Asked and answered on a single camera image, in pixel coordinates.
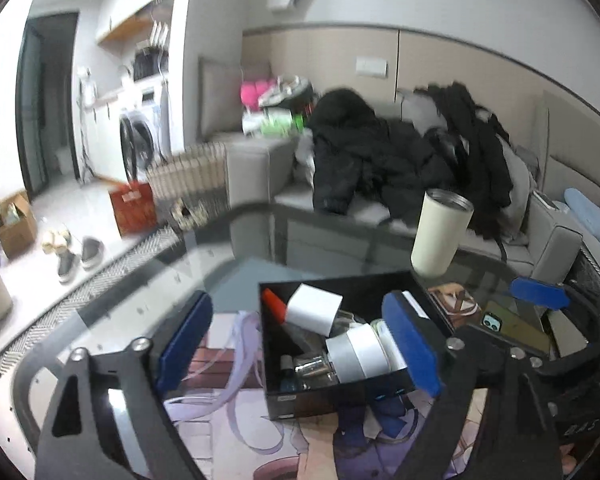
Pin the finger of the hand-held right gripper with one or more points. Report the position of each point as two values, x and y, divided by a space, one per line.
537 292
565 362

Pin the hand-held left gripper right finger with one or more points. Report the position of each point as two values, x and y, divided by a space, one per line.
410 342

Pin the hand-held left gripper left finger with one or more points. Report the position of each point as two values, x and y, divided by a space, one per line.
187 340

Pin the grey tape roll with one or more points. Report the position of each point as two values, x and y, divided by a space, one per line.
360 352

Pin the orange capped white tube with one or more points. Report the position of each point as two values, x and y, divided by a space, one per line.
274 305

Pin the white charger plug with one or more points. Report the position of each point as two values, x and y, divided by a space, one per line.
312 307

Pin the black storage box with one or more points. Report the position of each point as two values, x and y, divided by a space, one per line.
300 402

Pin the person's right hand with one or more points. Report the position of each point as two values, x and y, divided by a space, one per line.
570 465

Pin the olive green phone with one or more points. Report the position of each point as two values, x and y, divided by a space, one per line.
517 327

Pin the brown white coaster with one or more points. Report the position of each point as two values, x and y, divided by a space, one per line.
455 300

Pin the light blue cushion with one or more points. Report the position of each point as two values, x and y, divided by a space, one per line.
590 207

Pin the grey garment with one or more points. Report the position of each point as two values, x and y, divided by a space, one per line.
517 190

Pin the clear glass jar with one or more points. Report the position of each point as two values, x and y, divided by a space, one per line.
307 370

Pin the cream tumbler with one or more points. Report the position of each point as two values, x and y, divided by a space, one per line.
440 235

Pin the printed desk mat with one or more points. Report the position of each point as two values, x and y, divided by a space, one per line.
240 440

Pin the grey shoes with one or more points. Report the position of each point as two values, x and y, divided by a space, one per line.
80 260

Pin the wicker basket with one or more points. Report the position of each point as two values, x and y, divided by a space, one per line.
190 180

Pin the beige slippers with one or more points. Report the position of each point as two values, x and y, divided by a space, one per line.
55 242

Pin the grey sofa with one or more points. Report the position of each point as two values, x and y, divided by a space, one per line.
252 170

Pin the black puffer jacket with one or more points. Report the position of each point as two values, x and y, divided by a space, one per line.
370 155

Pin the cardboard box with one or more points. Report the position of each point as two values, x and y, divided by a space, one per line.
17 227

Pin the white washing machine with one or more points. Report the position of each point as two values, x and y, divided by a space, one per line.
145 135

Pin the mop stand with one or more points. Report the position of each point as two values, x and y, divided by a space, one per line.
86 150

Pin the green tissue pack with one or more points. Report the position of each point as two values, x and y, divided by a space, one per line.
280 122

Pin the grey pillow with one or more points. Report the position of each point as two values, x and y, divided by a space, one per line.
220 100

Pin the pink plush toy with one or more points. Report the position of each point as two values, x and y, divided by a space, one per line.
254 94

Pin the black white round bag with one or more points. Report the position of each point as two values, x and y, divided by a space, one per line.
287 91

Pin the black microwave oven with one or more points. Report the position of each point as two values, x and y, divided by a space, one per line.
150 64

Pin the dark glass door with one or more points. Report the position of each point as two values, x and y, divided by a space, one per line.
45 100

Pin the white wall socket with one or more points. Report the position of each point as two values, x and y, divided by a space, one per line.
371 67

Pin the white wall cabinet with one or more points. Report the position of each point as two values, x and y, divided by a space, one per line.
135 15

